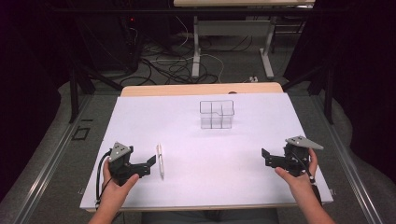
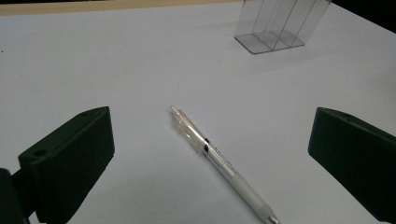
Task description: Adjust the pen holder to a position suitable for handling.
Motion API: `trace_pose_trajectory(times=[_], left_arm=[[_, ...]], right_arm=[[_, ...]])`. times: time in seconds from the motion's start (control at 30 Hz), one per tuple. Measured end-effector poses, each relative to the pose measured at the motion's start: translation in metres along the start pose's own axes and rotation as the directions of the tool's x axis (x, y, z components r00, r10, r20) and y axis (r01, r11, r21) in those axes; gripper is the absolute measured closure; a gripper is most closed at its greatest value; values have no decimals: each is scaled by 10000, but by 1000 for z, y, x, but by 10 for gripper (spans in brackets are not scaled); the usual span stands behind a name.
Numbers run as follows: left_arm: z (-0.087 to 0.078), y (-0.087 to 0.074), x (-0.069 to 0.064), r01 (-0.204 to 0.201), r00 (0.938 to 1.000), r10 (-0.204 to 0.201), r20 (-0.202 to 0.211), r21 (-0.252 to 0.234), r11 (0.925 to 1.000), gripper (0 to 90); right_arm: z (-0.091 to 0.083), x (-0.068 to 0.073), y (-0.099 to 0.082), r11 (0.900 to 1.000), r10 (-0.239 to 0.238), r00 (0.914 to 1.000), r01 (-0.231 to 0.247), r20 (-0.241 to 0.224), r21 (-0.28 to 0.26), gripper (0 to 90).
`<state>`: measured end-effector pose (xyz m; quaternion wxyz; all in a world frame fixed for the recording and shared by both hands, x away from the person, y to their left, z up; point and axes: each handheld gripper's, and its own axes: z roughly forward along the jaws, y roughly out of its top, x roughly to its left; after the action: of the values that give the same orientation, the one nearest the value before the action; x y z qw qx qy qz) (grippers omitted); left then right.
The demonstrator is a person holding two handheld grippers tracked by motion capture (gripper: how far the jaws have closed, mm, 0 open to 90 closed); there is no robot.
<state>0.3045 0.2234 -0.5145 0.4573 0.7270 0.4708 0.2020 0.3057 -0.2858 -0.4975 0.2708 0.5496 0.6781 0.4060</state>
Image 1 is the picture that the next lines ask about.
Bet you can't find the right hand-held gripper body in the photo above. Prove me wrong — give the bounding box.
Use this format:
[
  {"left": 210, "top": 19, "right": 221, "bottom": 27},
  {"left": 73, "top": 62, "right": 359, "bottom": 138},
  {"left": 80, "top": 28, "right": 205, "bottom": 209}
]
[{"left": 281, "top": 134, "right": 325, "bottom": 178}]

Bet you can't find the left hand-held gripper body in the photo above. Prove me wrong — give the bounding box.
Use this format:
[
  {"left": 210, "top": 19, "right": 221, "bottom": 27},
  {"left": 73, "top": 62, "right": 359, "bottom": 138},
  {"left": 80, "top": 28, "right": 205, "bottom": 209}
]
[{"left": 107, "top": 142, "right": 142, "bottom": 187}]

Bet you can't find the person's right hand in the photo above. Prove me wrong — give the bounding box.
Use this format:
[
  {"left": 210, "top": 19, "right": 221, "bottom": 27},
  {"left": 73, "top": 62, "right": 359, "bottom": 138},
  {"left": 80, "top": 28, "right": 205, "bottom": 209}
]
[{"left": 274, "top": 147, "right": 318, "bottom": 197}]

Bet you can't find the person's left hand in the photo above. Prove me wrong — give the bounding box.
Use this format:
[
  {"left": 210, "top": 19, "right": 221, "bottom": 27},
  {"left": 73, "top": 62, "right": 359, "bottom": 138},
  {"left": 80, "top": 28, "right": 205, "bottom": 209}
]
[{"left": 102, "top": 159, "right": 140, "bottom": 204}]

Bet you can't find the clear plastic tube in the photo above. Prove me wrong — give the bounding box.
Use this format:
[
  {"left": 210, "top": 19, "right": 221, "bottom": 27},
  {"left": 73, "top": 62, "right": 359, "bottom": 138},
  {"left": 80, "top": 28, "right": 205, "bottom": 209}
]
[{"left": 156, "top": 143, "right": 165, "bottom": 180}]

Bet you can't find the white table cover sheet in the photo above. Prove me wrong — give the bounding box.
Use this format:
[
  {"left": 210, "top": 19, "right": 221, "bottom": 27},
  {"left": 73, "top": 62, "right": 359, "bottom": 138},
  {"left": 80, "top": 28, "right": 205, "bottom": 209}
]
[{"left": 79, "top": 92, "right": 334, "bottom": 210}]

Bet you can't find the clear plastic divided organizer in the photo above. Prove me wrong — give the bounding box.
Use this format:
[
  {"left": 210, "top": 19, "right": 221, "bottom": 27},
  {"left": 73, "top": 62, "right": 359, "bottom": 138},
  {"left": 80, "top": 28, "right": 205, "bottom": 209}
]
[{"left": 199, "top": 99, "right": 235, "bottom": 130}]

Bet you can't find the black metal stand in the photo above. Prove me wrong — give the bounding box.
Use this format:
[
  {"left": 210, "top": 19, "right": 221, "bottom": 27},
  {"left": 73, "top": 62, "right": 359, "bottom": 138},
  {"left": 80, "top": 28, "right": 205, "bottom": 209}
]
[
  {"left": 281, "top": 59, "right": 339, "bottom": 125},
  {"left": 64, "top": 46, "right": 124, "bottom": 124}
]

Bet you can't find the black computer tower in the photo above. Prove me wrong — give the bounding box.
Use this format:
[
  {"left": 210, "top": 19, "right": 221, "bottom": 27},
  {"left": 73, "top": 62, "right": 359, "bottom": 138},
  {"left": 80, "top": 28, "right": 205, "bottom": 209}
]
[{"left": 92, "top": 13, "right": 144, "bottom": 74}]

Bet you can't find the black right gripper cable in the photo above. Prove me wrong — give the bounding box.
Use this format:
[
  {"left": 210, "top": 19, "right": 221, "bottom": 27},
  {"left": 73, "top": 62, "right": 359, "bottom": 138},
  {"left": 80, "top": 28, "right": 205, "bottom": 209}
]
[{"left": 291, "top": 151, "right": 323, "bottom": 207}]

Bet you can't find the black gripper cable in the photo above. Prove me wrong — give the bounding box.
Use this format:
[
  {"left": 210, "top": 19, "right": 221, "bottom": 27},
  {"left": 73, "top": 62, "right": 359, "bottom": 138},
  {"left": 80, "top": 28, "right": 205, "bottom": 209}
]
[
  {"left": 94, "top": 149, "right": 114, "bottom": 210},
  {"left": 291, "top": 151, "right": 323, "bottom": 207}
]

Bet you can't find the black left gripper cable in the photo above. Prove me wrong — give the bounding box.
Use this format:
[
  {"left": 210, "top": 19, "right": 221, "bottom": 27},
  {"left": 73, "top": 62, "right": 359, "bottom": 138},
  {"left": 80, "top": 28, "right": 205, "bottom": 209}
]
[{"left": 94, "top": 149, "right": 114, "bottom": 210}]

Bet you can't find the aluminium floor rail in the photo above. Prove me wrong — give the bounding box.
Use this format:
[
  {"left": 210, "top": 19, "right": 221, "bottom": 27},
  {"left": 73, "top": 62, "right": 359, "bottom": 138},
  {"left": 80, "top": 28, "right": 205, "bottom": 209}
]
[
  {"left": 311, "top": 92, "right": 386, "bottom": 224},
  {"left": 10, "top": 92, "right": 94, "bottom": 224}
]

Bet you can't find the tangle of floor cables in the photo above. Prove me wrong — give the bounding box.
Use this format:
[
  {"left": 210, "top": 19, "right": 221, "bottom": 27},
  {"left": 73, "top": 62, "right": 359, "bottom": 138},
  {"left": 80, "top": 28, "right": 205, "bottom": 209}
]
[{"left": 120, "top": 15, "right": 255, "bottom": 87}]

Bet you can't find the white metal desk frame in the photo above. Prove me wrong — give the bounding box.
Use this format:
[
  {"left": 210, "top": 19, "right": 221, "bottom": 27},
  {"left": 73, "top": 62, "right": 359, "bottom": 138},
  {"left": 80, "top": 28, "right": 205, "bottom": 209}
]
[{"left": 173, "top": 0, "right": 316, "bottom": 80}]

